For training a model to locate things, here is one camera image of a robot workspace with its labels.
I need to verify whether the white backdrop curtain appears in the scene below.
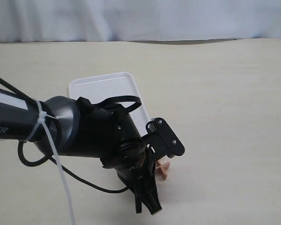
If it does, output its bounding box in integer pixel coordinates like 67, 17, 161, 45
0, 0, 281, 42

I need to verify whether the white zip tie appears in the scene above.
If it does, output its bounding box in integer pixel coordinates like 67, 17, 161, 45
23, 99, 76, 225

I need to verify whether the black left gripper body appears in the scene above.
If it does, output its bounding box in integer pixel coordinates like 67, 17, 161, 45
100, 135, 152, 188

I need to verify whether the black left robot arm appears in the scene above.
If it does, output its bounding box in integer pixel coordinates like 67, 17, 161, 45
0, 89, 162, 214

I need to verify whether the white plastic tray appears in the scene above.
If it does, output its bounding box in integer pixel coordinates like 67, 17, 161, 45
68, 72, 151, 136

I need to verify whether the black cable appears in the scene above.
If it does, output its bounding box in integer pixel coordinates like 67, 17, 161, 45
0, 70, 142, 195

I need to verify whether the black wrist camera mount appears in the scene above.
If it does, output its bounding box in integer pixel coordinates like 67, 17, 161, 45
142, 118, 185, 161

